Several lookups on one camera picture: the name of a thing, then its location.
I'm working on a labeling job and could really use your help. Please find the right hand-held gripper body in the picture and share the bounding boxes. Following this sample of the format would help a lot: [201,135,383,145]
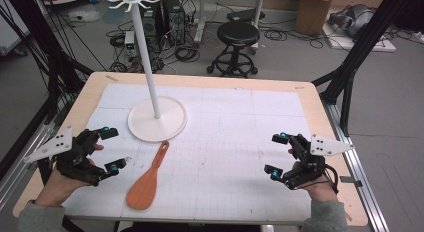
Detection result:
[284,133,355,191]

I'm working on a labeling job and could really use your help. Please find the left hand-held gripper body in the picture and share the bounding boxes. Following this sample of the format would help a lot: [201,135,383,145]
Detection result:
[23,126,108,187]

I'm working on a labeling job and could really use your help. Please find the person's right hand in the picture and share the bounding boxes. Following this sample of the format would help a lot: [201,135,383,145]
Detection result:
[287,148,339,204]

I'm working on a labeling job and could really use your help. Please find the person's left hand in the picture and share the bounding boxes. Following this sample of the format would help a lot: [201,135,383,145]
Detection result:
[34,142,105,208]

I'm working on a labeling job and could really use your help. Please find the wooden rice paddle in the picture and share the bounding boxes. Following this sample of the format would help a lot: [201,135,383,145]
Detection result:
[125,140,171,212]

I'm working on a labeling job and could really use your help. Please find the white hook rack stand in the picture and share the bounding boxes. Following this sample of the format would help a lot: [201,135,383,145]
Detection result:
[103,0,189,143]

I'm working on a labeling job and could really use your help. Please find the white grid mat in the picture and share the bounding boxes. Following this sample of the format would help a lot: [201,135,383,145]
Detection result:
[62,83,313,224]

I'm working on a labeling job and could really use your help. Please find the small bench power supply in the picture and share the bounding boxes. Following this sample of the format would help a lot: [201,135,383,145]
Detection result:
[123,30,137,57]

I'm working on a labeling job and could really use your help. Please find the black round stool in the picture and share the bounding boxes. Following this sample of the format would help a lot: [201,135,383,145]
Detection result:
[206,20,261,79]

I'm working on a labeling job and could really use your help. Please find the white stand leg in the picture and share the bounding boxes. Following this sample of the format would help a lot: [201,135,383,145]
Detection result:
[192,0,207,45]
[251,0,267,50]

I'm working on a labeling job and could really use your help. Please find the white floor board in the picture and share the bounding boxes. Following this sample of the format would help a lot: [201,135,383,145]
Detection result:
[322,21,397,53]

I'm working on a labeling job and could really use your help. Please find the black flat case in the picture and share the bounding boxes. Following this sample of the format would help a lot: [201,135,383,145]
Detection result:
[226,8,267,23]

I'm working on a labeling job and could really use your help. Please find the cardboard box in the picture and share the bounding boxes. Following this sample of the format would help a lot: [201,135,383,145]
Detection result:
[294,0,335,37]

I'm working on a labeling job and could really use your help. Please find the black computer tower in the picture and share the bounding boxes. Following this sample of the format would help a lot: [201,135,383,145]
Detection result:
[162,0,186,47]

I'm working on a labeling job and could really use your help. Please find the grey bag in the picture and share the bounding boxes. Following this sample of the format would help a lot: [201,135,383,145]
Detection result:
[327,4,377,38]

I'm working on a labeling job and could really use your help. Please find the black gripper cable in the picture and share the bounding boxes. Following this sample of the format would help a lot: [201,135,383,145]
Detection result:
[319,163,340,195]

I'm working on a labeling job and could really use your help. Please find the aluminium rail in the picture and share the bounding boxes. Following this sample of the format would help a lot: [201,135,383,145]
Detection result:
[0,121,56,210]
[321,101,390,232]

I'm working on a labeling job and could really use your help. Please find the black cable bundle frame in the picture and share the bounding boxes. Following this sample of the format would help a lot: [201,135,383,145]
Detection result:
[4,0,95,124]

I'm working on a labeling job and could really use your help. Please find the black floor cables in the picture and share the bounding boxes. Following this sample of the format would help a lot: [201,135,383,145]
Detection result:
[105,20,202,74]

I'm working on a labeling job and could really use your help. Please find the black metal frame strut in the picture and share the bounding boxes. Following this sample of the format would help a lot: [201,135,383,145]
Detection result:
[311,0,413,137]

